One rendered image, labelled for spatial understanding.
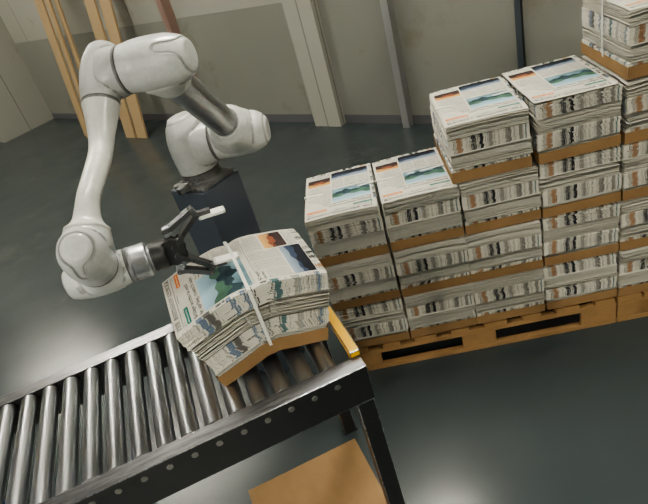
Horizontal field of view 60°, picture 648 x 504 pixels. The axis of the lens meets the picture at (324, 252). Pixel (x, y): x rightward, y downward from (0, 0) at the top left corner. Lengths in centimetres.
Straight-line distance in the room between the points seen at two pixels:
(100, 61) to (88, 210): 46
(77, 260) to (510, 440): 165
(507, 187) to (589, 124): 34
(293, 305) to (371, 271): 80
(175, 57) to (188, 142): 63
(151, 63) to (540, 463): 180
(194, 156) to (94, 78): 63
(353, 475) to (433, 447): 32
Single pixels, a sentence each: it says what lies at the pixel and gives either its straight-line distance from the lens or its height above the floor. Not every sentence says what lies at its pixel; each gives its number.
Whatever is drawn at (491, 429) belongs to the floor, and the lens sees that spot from 233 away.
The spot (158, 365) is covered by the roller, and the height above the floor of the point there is 79.
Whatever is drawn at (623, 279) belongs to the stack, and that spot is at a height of 23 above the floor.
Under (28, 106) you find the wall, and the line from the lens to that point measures 930.
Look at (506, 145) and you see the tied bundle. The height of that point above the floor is 94.
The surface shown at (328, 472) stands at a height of 0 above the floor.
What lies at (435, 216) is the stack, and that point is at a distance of 216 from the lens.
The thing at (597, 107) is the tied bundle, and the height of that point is 100.
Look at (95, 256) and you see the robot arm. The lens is 129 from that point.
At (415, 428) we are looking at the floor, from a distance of 236.
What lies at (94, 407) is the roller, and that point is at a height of 79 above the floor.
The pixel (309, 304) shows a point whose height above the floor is 94.
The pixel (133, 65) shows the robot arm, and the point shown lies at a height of 158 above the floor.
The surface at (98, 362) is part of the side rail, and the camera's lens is 192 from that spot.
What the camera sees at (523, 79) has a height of 107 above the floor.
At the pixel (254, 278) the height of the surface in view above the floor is 106.
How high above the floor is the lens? 184
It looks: 32 degrees down
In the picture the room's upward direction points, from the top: 17 degrees counter-clockwise
